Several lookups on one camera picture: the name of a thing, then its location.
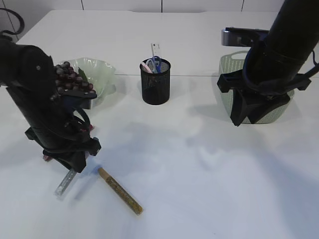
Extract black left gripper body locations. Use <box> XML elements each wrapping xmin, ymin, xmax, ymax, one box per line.
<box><xmin>25</xmin><ymin>128</ymin><xmax>102</xmax><ymax>158</ymax></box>

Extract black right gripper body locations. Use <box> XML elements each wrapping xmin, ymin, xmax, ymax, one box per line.
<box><xmin>217</xmin><ymin>69</ymin><xmax>312</xmax><ymax>96</ymax></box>

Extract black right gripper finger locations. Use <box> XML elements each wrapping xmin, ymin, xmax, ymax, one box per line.
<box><xmin>248</xmin><ymin>96</ymin><xmax>291</xmax><ymax>124</ymax></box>
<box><xmin>230</xmin><ymin>89</ymin><xmax>257</xmax><ymax>126</ymax></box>

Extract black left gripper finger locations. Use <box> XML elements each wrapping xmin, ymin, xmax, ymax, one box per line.
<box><xmin>54</xmin><ymin>157</ymin><xmax>72</xmax><ymax>170</ymax></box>
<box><xmin>67</xmin><ymin>151</ymin><xmax>87</xmax><ymax>173</ymax></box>

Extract silver glitter pen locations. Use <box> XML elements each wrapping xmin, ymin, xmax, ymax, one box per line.
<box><xmin>54</xmin><ymin>169</ymin><xmax>77</xmax><ymax>198</ymax></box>

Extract gold glitter pen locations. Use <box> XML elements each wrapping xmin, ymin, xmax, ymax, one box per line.
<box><xmin>98</xmin><ymin>167</ymin><xmax>143</xmax><ymax>215</ymax></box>

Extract artificial purple grape bunch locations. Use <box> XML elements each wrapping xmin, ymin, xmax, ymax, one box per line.
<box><xmin>54</xmin><ymin>61</ymin><xmax>96</xmax><ymax>94</ymax></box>

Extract blue sheathed scissors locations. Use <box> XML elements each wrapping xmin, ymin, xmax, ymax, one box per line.
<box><xmin>146</xmin><ymin>56</ymin><xmax>161</xmax><ymax>74</ymax></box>

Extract clear plastic ruler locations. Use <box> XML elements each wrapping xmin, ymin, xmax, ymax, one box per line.
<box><xmin>151</xmin><ymin>43</ymin><xmax>161</xmax><ymax>59</ymax></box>

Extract pink sheathed scissors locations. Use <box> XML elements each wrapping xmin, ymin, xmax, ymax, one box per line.
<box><xmin>141</xmin><ymin>62</ymin><xmax>153</xmax><ymax>74</ymax></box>

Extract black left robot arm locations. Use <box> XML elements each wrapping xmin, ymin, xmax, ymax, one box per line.
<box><xmin>0</xmin><ymin>39</ymin><xmax>101</xmax><ymax>173</ymax></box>

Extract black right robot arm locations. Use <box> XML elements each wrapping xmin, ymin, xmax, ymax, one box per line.
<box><xmin>217</xmin><ymin>0</ymin><xmax>319</xmax><ymax>126</ymax></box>

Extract green plastic basket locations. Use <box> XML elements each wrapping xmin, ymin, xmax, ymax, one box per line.
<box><xmin>219</xmin><ymin>51</ymin><xmax>295</xmax><ymax>124</ymax></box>

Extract red glitter pen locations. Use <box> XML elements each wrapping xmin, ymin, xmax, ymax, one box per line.
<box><xmin>43</xmin><ymin>125</ymin><xmax>95</xmax><ymax>162</ymax></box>

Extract green wavy glass plate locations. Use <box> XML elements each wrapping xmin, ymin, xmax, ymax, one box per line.
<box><xmin>68</xmin><ymin>57</ymin><xmax>116</xmax><ymax>109</ymax></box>

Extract black mesh pen holder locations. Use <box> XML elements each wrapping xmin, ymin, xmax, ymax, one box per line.
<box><xmin>140</xmin><ymin>58</ymin><xmax>171</xmax><ymax>105</ymax></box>

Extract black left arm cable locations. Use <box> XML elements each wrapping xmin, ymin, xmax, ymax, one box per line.
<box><xmin>0</xmin><ymin>7</ymin><xmax>92</xmax><ymax>130</ymax></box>

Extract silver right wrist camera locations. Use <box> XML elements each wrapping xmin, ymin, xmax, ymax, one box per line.
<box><xmin>221</xmin><ymin>27</ymin><xmax>269</xmax><ymax>47</ymax></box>

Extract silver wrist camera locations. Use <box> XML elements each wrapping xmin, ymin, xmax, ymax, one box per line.
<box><xmin>221</xmin><ymin>27</ymin><xmax>269</xmax><ymax>47</ymax></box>
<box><xmin>58</xmin><ymin>88</ymin><xmax>98</xmax><ymax>110</ymax></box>

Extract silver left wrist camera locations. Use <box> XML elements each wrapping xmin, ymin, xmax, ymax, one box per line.
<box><xmin>58</xmin><ymin>88</ymin><xmax>98</xmax><ymax>110</ymax></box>

